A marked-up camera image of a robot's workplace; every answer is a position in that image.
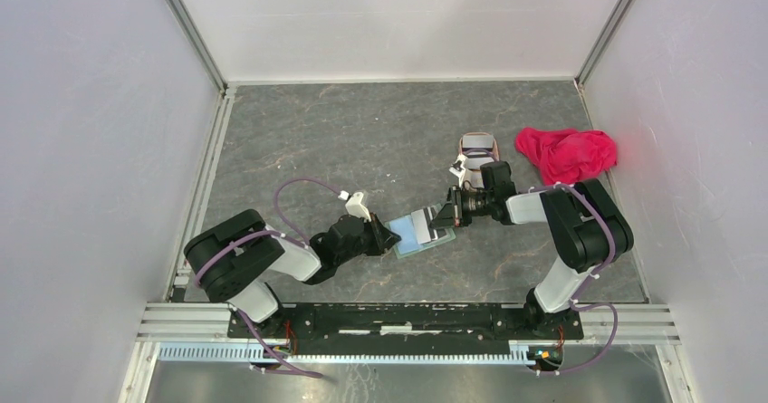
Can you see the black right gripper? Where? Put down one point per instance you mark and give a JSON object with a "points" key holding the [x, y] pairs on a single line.
{"points": [[451, 214]]}

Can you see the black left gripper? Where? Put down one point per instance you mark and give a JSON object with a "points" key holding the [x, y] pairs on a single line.
{"points": [[382, 237]]}

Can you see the white VIP card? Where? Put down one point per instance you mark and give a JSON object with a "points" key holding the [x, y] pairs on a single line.
{"points": [[423, 233]]}

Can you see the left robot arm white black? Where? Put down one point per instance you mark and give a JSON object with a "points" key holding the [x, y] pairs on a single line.
{"points": [[228, 259]]}

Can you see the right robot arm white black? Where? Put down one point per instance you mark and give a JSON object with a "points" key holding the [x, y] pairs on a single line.
{"points": [[587, 229]]}

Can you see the pink oval card tray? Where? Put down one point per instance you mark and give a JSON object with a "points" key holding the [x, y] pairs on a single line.
{"points": [[479, 148]]}

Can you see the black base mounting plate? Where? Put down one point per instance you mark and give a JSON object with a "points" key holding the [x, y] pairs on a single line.
{"points": [[414, 328]]}

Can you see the crumpled red cloth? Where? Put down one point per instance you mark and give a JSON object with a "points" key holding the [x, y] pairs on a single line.
{"points": [[567, 156]]}

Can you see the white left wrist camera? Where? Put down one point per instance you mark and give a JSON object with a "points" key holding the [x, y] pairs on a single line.
{"points": [[356, 204]]}

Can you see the aluminium frame rail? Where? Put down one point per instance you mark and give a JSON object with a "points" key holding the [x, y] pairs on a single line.
{"points": [[210, 333]]}

